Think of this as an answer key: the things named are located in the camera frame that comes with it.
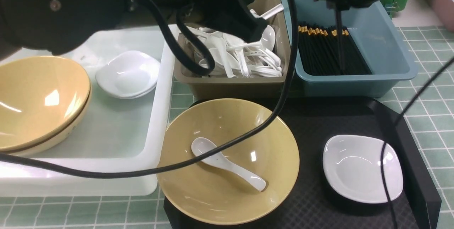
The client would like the pink plastic bin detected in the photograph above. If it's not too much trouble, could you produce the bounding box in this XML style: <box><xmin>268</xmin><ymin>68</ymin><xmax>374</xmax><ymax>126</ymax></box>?
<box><xmin>425</xmin><ymin>0</ymin><xmax>454</xmax><ymax>33</ymax></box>

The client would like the white sauce dish in tub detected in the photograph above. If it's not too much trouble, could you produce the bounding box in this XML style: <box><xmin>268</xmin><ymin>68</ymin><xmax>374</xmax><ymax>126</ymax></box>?
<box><xmin>95</xmin><ymin>50</ymin><xmax>160</xmax><ymax>99</ymax></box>

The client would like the lower stacked yellow bowl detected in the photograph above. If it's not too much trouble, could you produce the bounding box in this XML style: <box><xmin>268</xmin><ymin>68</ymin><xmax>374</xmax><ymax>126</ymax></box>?
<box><xmin>1</xmin><ymin>88</ymin><xmax>93</xmax><ymax>157</ymax></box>

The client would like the pile of white spoons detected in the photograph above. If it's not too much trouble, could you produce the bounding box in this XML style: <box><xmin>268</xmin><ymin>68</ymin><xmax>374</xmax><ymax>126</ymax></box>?
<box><xmin>189</xmin><ymin>24</ymin><xmax>283</xmax><ymax>77</ymax></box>

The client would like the yellow noodle bowl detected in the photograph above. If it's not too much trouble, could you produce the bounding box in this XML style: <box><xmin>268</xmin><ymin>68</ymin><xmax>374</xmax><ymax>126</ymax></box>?
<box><xmin>157</xmin><ymin>98</ymin><xmax>300</xmax><ymax>225</ymax></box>

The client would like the black plastic serving tray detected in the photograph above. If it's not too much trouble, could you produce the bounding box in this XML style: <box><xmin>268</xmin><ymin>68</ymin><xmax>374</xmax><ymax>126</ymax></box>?
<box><xmin>164</xmin><ymin>97</ymin><xmax>442</xmax><ymax>229</ymax></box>

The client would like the bundle of black chopsticks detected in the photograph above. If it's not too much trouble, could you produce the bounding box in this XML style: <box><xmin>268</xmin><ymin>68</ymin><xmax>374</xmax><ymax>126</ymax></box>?
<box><xmin>298</xmin><ymin>22</ymin><xmax>372</xmax><ymax>76</ymax></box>

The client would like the blue plastic chopstick bin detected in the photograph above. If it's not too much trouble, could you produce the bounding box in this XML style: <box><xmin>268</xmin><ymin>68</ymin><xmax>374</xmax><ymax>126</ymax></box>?
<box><xmin>292</xmin><ymin>1</ymin><xmax>419</xmax><ymax>98</ymax></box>

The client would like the large white plastic tub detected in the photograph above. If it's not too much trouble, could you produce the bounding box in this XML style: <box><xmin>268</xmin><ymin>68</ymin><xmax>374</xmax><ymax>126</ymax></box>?
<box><xmin>1</xmin><ymin>27</ymin><xmax>175</xmax><ymax>197</ymax></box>

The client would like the brown plastic spoon bin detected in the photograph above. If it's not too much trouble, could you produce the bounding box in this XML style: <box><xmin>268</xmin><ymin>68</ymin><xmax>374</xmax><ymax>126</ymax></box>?
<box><xmin>173</xmin><ymin>12</ymin><xmax>290</xmax><ymax>99</ymax></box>

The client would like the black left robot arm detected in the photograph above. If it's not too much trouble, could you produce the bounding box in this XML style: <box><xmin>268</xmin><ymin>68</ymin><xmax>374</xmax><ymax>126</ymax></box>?
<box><xmin>1</xmin><ymin>0</ymin><xmax>267</xmax><ymax>55</ymax></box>

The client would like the upper stacked yellow bowl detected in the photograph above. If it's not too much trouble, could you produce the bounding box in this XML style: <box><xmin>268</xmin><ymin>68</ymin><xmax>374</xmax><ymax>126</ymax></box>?
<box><xmin>0</xmin><ymin>56</ymin><xmax>92</xmax><ymax>151</ymax></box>

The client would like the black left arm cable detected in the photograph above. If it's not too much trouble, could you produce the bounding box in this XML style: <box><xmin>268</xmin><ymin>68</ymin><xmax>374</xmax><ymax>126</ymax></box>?
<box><xmin>0</xmin><ymin>0</ymin><xmax>299</xmax><ymax>180</ymax></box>

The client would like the white square sauce dish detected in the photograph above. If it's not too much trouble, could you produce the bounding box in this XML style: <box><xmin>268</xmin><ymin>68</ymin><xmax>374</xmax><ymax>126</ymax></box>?
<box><xmin>322</xmin><ymin>135</ymin><xmax>404</xmax><ymax>204</ymax></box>

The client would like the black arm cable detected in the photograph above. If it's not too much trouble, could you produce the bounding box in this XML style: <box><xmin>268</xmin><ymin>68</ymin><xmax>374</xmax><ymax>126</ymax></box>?
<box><xmin>380</xmin><ymin>55</ymin><xmax>454</xmax><ymax>229</ymax></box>
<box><xmin>0</xmin><ymin>0</ymin><xmax>299</xmax><ymax>180</ymax></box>

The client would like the white ceramic soup spoon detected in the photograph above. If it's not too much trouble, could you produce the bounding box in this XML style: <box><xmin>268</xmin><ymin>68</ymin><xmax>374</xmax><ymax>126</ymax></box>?
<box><xmin>191</xmin><ymin>137</ymin><xmax>267</xmax><ymax>192</ymax></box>

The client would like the stacked yellow bowl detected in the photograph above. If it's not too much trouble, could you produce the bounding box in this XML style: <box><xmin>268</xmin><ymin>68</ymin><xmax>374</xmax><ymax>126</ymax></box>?
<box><xmin>0</xmin><ymin>56</ymin><xmax>92</xmax><ymax>151</ymax></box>
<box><xmin>1</xmin><ymin>88</ymin><xmax>93</xmax><ymax>157</ymax></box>

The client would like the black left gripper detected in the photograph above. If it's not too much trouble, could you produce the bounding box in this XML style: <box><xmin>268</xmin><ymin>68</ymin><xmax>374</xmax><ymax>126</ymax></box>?
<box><xmin>176</xmin><ymin>0</ymin><xmax>268</xmax><ymax>43</ymax></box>

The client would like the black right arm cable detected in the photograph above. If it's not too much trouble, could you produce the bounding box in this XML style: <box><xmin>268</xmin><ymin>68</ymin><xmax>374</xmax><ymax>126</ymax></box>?
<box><xmin>380</xmin><ymin>55</ymin><xmax>454</xmax><ymax>229</ymax></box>

